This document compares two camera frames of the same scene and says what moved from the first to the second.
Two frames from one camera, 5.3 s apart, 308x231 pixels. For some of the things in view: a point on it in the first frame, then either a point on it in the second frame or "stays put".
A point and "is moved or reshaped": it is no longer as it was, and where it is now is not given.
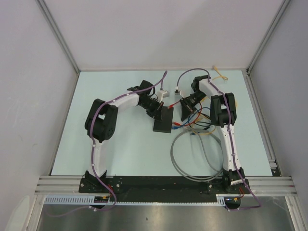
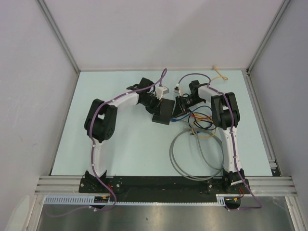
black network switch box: (165, 124) is moved or reshaped
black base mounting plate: (163, 189) stays put
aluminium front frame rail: (262, 185) stays put
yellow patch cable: (224, 77) stays put
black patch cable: (205, 128) is moved or reshaped
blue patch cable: (174, 127) is moved or reshaped
